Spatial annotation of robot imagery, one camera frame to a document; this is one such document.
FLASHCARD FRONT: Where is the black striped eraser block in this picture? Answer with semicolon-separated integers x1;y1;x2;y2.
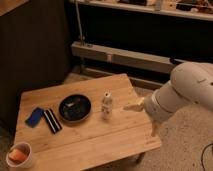
44;109;62;134

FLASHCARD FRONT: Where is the small white bottle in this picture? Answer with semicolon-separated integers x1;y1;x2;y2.
101;92;113;120

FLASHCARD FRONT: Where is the black cable on floor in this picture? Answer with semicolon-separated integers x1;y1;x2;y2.
200;142;213;171

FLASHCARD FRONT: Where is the grey metal shelf beam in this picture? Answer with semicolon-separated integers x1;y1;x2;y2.
71;41;175;74

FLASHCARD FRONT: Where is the blue sponge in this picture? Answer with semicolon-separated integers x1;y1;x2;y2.
25;107;44;128

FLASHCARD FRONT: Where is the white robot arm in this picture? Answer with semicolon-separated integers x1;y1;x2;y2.
123;62;213;135

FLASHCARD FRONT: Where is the wooden table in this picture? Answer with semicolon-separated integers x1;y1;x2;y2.
10;74;161;171

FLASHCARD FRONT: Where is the vertical metal pole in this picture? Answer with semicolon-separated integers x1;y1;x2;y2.
74;0;85;46

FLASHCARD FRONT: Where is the orange object in cup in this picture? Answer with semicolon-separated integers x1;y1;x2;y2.
9;149;27;162

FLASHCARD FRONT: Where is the upper shelf with clutter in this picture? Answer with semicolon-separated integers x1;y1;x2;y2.
69;0;213;21

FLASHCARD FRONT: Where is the black round plate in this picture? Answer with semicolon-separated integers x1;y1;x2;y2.
59;94;92;123

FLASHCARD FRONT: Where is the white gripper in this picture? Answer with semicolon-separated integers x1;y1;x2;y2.
123;92;174;137

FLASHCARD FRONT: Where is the white cup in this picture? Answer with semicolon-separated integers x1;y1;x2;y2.
6;142;34;168

